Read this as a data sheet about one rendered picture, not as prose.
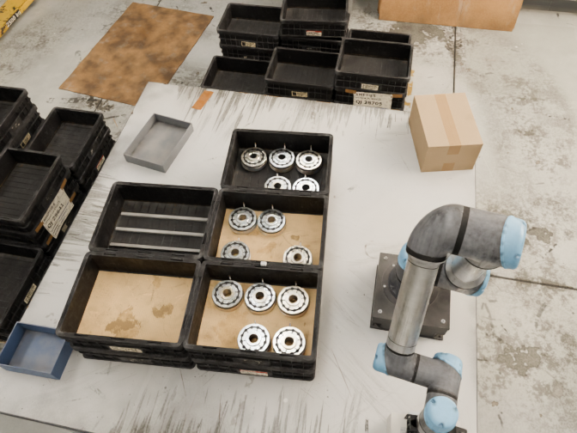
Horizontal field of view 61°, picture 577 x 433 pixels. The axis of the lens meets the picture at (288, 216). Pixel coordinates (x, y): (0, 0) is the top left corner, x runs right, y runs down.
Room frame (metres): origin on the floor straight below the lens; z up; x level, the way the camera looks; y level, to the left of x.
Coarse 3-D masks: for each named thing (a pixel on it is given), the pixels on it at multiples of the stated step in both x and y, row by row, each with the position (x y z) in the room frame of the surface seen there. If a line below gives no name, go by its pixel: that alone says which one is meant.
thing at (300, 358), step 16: (304, 272) 0.74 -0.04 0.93; (320, 272) 0.73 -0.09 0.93; (320, 288) 0.68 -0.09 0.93; (192, 304) 0.65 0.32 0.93; (192, 320) 0.60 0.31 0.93; (208, 352) 0.50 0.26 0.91; (224, 352) 0.49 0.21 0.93; (240, 352) 0.49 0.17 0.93; (256, 352) 0.48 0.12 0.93; (272, 352) 0.48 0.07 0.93
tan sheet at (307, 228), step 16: (224, 224) 1.01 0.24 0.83; (288, 224) 0.99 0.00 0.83; (304, 224) 0.98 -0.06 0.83; (320, 224) 0.98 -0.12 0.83; (224, 240) 0.94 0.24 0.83; (240, 240) 0.94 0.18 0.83; (256, 240) 0.93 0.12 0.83; (272, 240) 0.93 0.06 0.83; (288, 240) 0.92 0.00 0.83; (304, 240) 0.92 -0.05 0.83; (320, 240) 0.91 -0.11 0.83; (256, 256) 0.86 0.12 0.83; (272, 256) 0.86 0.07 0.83
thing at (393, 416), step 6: (390, 414) 0.32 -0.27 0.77; (396, 414) 0.32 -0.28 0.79; (402, 414) 0.32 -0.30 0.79; (390, 420) 0.30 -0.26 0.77; (396, 420) 0.30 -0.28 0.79; (402, 420) 0.30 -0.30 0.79; (390, 426) 0.29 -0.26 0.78; (396, 426) 0.28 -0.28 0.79; (402, 426) 0.28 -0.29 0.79; (390, 432) 0.27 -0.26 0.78; (396, 432) 0.27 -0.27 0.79; (402, 432) 0.27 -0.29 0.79
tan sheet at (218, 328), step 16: (304, 288) 0.73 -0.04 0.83; (208, 304) 0.69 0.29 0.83; (208, 320) 0.63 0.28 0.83; (224, 320) 0.63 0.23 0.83; (240, 320) 0.63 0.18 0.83; (256, 320) 0.62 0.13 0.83; (272, 320) 0.62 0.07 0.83; (288, 320) 0.62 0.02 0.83; (304, 320) 0.61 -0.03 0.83; (208, 336) 0.58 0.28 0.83; (224, 336) 0.58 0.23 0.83; (272, 336) 0.57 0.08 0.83; (304, 352) 0.51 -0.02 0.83
